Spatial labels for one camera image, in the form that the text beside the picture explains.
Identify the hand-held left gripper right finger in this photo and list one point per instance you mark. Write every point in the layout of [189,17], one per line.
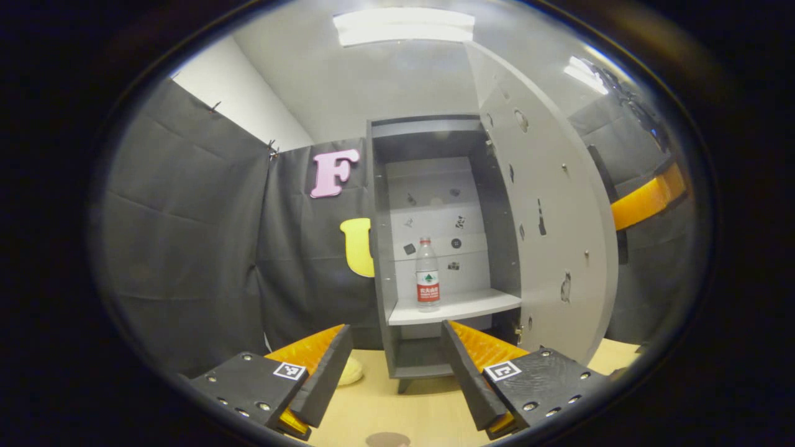
[471,388]

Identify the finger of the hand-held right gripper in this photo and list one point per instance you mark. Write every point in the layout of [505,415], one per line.
[646,198]

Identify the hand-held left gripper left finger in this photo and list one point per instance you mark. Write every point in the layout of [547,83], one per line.
[329,379]

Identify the beige cabinet door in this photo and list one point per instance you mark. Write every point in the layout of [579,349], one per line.
[559,217]

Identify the clear bottle red label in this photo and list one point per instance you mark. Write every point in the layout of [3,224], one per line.
[428,292]

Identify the dark grey cabinet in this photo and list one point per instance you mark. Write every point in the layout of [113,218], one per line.
[428,127]

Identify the white cabinet shelf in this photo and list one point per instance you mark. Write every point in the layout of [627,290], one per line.
[459,305]

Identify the yellow soft toy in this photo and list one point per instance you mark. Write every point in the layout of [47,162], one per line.
[351,371]

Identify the small ceiling light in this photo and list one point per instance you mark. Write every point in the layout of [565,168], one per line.
[584,74]

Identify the black backdrop cloth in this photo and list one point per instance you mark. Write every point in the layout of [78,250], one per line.
[186,248]

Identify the large ceiling light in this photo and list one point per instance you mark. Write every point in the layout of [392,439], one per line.
[404,26]

